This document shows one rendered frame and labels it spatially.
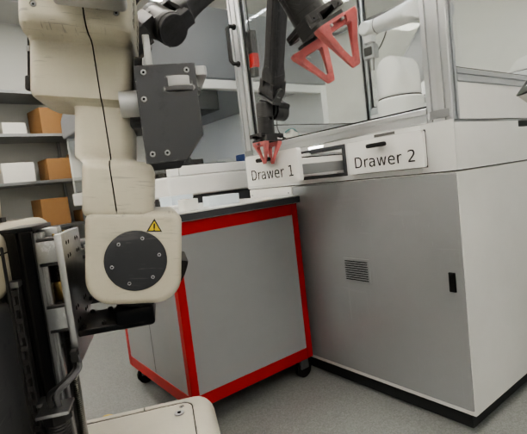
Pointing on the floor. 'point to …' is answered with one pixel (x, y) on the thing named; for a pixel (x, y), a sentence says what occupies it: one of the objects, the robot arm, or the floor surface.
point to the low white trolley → (230, 303)
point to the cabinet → (431, 282)
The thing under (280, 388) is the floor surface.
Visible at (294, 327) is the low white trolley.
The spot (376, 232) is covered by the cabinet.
